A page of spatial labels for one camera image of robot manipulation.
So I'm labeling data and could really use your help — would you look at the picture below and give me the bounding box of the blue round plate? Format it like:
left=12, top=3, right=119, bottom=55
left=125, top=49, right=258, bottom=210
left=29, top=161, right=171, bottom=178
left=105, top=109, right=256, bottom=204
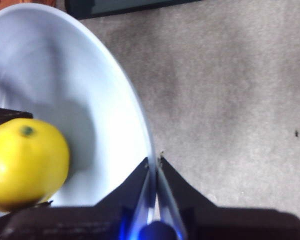
left=0, top=2, right=188, bottom=240

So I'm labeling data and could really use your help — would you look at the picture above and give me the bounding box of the black flat tray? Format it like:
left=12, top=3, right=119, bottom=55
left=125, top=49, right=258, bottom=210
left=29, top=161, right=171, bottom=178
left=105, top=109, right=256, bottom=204
left=64, top=0, right=204, bottom=20

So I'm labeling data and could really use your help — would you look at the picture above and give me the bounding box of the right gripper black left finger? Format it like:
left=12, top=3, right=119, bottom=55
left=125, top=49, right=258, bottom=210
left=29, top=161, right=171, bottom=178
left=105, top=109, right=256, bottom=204
left=0, top=156, right=151, bottom=240

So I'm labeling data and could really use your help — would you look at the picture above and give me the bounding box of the yellow lemon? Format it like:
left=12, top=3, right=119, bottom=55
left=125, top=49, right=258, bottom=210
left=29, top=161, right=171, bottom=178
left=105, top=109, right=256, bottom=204
left=0, top=117, right=71, bottom=213

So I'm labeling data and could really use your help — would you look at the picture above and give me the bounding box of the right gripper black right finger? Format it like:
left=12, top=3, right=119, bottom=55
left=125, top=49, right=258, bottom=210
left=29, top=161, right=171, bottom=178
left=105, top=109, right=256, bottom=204
left=157, top=155, right=300, bottom=240

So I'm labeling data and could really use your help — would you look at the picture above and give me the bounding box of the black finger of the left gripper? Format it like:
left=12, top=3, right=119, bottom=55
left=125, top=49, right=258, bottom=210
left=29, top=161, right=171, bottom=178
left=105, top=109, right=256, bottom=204
left=0, top=106, right=34, bottom=131
left=34, top=199, right=54, bottom=209

